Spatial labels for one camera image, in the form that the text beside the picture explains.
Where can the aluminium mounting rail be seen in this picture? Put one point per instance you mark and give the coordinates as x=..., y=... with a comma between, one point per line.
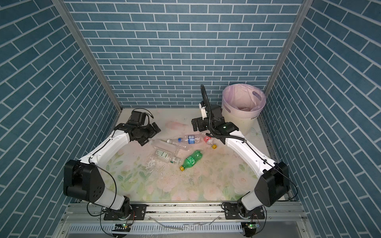
x=186, y=220

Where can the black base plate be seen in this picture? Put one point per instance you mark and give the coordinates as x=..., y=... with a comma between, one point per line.
x=134, y=212
x=233, y=212

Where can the clear bottle red label yellow cap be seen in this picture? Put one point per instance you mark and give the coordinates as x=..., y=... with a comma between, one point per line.
x=210, y=141

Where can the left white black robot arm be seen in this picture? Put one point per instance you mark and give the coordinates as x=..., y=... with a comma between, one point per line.
x=82, y=178

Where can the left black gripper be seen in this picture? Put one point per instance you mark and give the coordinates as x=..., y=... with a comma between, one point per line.
x=152, y=132

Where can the clear square bottle white cap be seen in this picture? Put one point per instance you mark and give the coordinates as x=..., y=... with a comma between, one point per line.
x=159, y=144

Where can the clear slim bottle white cap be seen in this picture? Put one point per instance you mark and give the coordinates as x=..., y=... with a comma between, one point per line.
x=180, y=143

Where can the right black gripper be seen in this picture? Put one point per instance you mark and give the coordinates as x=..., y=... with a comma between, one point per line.
x=194, y=122

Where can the clear bottle green label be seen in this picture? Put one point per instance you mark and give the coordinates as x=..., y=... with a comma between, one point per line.
x=166, y=157

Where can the clear bottle blue cap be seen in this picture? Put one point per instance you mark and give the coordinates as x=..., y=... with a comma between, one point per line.
x=190, y=139

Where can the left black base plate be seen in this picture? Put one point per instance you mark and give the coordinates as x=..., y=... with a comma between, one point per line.
x=134, y=212

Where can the cream bin with pink bag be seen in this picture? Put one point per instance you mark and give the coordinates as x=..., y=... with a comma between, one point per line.
x=242, y=104

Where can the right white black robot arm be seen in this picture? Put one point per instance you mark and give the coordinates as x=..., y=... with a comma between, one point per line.
x=273, y=177

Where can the green plastic bottle yellow cap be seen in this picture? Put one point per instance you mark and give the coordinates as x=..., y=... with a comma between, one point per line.
x=191, y=160

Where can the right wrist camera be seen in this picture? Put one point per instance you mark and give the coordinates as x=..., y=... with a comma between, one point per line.
x=202, y=108

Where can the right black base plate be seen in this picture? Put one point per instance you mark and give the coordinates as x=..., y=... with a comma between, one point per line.
x=233, y=212

